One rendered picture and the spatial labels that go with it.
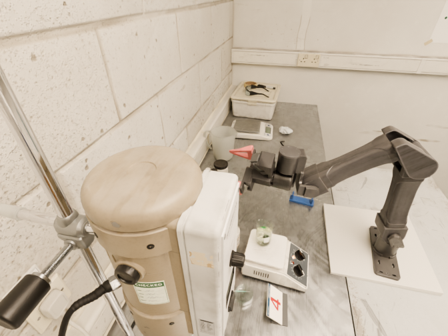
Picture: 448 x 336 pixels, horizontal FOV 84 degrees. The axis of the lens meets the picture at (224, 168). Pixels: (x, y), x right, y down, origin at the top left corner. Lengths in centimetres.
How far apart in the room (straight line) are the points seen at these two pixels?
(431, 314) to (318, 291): 30
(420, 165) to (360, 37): 142
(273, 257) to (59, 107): 66
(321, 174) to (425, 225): 63
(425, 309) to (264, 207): 57
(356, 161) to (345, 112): 149
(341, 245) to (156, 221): 86
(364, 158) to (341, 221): 42
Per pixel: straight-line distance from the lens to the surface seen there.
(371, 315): 91
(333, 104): 215
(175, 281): 26
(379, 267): 98
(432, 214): 133
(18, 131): 28
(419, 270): 105
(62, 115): 58
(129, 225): 20
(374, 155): 71
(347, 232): 105
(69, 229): 33
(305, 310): 85
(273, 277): 83
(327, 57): 199
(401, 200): 84
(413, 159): 72
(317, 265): 94
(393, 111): 227
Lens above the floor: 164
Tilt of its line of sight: 36 degrees down
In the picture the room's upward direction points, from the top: straight up
